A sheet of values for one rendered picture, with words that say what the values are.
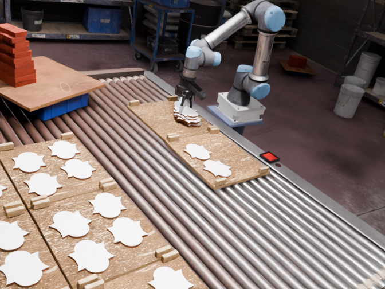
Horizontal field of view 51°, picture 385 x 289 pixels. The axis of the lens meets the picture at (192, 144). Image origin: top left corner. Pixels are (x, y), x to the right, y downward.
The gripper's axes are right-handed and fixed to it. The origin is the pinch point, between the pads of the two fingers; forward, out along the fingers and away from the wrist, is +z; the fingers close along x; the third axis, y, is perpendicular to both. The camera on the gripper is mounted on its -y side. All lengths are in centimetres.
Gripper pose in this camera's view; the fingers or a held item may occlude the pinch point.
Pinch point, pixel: (186, 111)
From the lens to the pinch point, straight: 223.9
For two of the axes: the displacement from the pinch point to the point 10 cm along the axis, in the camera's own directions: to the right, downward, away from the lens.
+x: -5.3, 3.4, -7.8
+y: -8.3, -4.0, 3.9
